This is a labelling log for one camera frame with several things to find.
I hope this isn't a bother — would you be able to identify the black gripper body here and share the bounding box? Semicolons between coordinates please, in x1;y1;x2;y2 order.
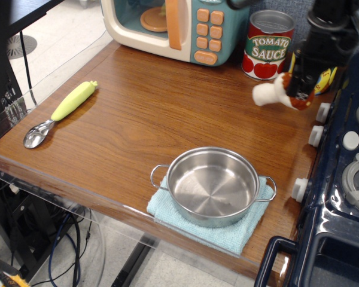
293;40;338;79

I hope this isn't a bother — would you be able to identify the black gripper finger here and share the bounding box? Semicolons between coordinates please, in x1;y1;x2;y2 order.
286;71;302;97
299;77;317;102

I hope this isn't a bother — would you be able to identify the brown plush mushroom toy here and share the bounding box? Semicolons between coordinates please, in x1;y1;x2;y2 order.
252;72;315;111

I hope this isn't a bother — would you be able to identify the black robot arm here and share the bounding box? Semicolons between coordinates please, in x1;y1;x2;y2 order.
228;1;359;109

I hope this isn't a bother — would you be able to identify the pineapple slices can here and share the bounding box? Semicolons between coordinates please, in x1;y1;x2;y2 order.
282;53;337;100

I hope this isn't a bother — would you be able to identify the tomato sauce can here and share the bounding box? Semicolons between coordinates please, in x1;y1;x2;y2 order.
242;10;295;80

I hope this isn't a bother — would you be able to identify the toy microwave oven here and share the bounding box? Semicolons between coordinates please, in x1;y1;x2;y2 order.
101;1;250;66

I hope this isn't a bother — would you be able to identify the stainless steel pot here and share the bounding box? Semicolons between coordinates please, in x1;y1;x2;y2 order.
161;146;278;228

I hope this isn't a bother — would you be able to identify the teal folded cloth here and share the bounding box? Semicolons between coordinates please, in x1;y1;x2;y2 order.
147;178;269;257

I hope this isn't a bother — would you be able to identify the dark blue toy stove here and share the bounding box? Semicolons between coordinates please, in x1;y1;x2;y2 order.
255;52;359;286

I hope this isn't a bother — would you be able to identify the green handled metal spoon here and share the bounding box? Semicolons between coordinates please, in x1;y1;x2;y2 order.
23;81;98;149

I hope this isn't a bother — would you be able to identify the blue floor cable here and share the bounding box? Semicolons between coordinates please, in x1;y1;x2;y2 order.
47;212;81;287

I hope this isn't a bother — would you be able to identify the black table frame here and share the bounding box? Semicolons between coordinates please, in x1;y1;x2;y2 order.
0;0;87;282

